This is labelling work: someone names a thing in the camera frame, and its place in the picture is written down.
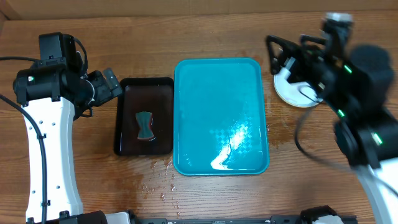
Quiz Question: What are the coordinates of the black plastic tray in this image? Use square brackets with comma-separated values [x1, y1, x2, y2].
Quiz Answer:
[114, 77, 174, 156]

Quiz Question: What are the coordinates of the dark green scrubbing sponge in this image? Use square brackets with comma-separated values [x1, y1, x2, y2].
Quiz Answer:
[136, 111, 155, 141]

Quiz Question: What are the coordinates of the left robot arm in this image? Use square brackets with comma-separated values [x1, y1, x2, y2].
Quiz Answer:
[13, 32, 123, 223]

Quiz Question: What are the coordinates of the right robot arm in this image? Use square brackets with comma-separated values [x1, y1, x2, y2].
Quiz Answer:
[265, 12, 397, 223]

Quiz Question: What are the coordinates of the teal plastic tray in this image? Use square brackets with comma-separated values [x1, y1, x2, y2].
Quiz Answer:
[173, 57, 270, 176]

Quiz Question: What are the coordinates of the light blue plate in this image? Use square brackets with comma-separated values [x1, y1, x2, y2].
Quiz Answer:
[273, 67, 324, 106]

